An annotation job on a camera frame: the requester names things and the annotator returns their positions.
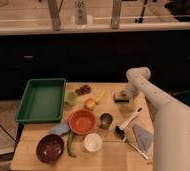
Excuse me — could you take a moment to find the black cable left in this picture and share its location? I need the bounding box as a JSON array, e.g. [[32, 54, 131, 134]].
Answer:
[[0, 112, 17, 144]]

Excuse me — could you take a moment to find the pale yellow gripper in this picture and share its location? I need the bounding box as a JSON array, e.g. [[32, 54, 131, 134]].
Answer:
[[120, 90, 136, 112]]

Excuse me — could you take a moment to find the red yellow apple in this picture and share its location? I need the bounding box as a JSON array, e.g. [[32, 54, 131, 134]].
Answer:
[[84, 98, 96, 110]]

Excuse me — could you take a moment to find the white paper cup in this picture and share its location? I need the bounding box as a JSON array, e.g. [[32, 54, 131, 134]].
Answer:
[[84, 133, 102, 152]]

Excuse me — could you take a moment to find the blue grey folded cloth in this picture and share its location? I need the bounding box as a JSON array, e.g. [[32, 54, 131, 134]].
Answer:
[[132, 124, 153, 152]]

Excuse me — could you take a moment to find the brown block eraser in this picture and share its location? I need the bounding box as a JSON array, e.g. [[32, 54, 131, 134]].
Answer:
[[113, 93, 129, 103]]

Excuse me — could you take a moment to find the small metal cup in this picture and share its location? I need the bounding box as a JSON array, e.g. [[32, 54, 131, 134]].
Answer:
[[100, 113, 113, 129]]

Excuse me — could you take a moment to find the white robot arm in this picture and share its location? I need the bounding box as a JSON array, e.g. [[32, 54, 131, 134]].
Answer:
[[124, 67, 190, 171]]

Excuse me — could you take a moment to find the green plastic tray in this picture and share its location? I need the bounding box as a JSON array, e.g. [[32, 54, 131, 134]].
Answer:
[[16, 78, 66, 124]]

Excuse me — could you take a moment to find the green chili pepper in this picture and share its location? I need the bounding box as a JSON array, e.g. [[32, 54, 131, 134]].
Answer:
[[67, 131, 76, 158]]

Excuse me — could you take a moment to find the yellow banana toy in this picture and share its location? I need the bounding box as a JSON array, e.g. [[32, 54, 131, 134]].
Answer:
[[95, 90, 106, 104]]

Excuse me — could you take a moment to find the green toy vegetable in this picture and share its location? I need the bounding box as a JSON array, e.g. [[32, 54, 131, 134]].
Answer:
[[65, 91, 78, 106]]

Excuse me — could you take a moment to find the metal spoon black head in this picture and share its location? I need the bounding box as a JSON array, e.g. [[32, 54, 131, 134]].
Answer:
[[115, 126, 149, 160]]

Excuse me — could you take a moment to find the brown grape bunch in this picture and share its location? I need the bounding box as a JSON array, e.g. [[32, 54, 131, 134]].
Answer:
[[75, 85, 91, 96]]

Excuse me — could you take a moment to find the blue cloth piece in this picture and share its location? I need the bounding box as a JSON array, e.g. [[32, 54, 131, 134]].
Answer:
[[50, 121, 70, 136]]

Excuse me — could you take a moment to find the orange bowl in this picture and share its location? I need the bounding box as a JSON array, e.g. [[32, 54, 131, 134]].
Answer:
[[68, 109, 96, 135]]

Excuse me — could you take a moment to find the dark purple bowl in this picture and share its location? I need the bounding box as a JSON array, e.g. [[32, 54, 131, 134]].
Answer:
[[36, 134, 64, 163]]

